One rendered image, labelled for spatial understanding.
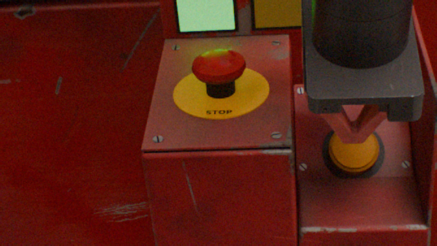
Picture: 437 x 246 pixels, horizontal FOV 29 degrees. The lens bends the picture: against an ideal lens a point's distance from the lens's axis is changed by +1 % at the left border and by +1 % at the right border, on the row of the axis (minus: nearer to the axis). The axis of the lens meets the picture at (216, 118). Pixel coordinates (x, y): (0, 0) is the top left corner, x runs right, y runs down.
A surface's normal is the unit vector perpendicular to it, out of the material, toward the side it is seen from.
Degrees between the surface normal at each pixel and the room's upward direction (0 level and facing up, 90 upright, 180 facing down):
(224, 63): 3
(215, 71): 33
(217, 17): 90
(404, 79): 14
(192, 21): 90
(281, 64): 0
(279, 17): 90
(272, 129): 0
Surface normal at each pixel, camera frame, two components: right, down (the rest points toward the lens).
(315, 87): -0.08, -0.66
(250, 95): -0.08, -0.82
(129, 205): -0.08, 0.62
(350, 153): -0.10, -0.35
